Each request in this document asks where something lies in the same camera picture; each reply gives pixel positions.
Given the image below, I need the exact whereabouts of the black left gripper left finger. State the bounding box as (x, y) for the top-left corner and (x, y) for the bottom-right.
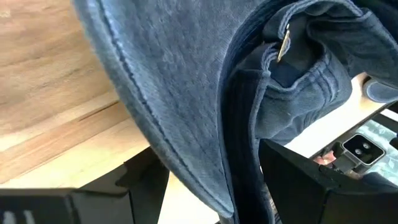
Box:
(79, 147), (170, 224)

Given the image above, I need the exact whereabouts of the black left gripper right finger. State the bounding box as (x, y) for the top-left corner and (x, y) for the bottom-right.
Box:
(259, 139), (341, 224)

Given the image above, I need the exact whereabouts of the dark navy baseball cap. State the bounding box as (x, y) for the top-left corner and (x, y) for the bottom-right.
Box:
(73, 0), (398, 224)

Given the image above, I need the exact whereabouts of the blue denim baseball cap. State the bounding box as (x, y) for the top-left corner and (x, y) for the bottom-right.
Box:
(363, 77), (398, 104)

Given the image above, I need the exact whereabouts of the black table-level camera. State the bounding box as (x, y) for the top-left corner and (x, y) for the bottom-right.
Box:
(334, 133), (387, 174)

